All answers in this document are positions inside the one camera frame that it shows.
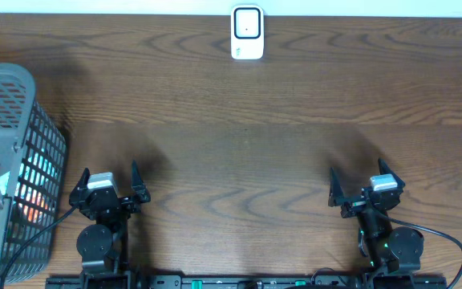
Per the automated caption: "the orange Kleenex tissue pack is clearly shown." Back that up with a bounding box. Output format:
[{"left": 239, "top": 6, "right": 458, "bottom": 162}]
[{"left": 18, "top": 187, "right": 51, "bottom": 223}]

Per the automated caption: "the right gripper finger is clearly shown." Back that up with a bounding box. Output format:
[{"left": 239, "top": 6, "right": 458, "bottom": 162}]
[
  {"left": 378, "top": 158, "right": 406, "bottom": 189},
  {"left": 329, "top": 168, "right": 343, "bottom": 198}
]

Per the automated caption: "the white barcode scanner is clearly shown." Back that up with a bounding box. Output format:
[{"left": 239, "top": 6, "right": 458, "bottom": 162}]
[{"left": 230, "top": 4, "right": 265, "bottom": 60}]

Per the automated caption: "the teal wet wipes pack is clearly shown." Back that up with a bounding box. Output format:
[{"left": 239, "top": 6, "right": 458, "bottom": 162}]
[{"left": 15, "top": 150, "right": 59, "bottom": 201}]

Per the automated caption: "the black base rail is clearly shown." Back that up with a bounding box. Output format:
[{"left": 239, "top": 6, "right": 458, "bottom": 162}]
[{"left": 45, "top": 274, "right": 448, "bottom": 289}]

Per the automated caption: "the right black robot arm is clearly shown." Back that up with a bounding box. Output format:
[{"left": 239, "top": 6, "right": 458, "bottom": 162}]
[{"left": 328, "top": 159, "right": 424, "bottom": 288}]

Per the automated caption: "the grey plastic mesh basket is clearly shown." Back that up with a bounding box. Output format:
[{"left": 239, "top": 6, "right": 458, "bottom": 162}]
[{"left": 0, "top": 63, "right": 67, "bottom": 284}]

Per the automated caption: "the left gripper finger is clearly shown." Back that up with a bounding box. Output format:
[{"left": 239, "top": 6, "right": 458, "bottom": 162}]
[
  {"left": 73, "top": 168, "right": 91, "bottom": 194},
  {"left": 132, "top": 161, "right": 146, "bottom": 195}
]

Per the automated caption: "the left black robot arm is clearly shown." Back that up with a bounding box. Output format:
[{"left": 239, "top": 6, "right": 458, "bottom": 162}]
[{"left": 69, "top": 162, "right": 151, "bottom": 288}]

